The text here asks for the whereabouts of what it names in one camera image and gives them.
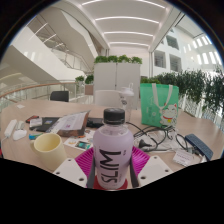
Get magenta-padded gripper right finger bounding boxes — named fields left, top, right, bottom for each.
left=128, top=145, right=175, bottom=189

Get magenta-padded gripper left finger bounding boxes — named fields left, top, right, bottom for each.
left=52, top=147, right=97, bottom=189

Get pink drink bottle black cap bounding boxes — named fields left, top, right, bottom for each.
left=92, top=107, right=135, bottom=191

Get white sticker sheet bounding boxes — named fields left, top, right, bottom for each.
left=63, top=129, right=96, bottom=152

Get pale yellow mug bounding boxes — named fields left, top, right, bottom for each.
left=29, top=132, right=68, bottom=171

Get white plastic packet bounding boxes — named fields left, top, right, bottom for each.
left=172, top=148, right=196, bottom=168

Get open booklet with papers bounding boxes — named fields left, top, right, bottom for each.
left=49, top=110, right=91, bottom=138

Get small black box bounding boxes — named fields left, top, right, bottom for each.
left=86, top=117, right=105, bottom=129

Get small teal marker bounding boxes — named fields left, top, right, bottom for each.
left=28, top=133, right=44, bottom=141

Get dark blue keyboard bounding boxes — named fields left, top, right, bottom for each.
left=184, top=133, right=214, bottom=162

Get green tote bag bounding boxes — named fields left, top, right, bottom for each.
left=139, top=82, right=180, bottom=129

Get small white box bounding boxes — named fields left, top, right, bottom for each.
left=29, top=117, right=44, bottom=130

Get small red black wallet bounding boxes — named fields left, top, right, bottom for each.
left=25, top=114, right=40, bottom=123

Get clear shaker bottle white lid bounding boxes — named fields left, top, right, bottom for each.
left=119, top=83, right=135, bottom=116

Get white chair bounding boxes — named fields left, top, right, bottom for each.
left=94, top=89, right=123, bottom=108

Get white computer mouse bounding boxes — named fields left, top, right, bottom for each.
left=12, top=129, right=28, bottom=141

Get black office chair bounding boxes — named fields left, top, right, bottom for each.
left=49, top=90, right=70, bottom=103

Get brown planter with plants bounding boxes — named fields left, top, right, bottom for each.
left=74, top=74, right=95, bottom=96

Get white power strip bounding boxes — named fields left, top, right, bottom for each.
left=3, top=118, right=18, bottom=139

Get white cabinet with plants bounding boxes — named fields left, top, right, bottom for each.
left=93, top=54, right=144, bottom=109

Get green hedge planter row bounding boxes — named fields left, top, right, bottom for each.
left=140, top=64, right=224, bottom=118

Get glass railing wooden handrail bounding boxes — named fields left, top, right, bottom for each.
left=0, top=80, right=78, bottom=111

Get ceiling light strips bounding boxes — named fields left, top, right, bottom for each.
left=79, top=0, right=168, bottom=48

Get tangled black cables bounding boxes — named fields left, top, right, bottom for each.
left=126, top=121, right=194, bottom=154

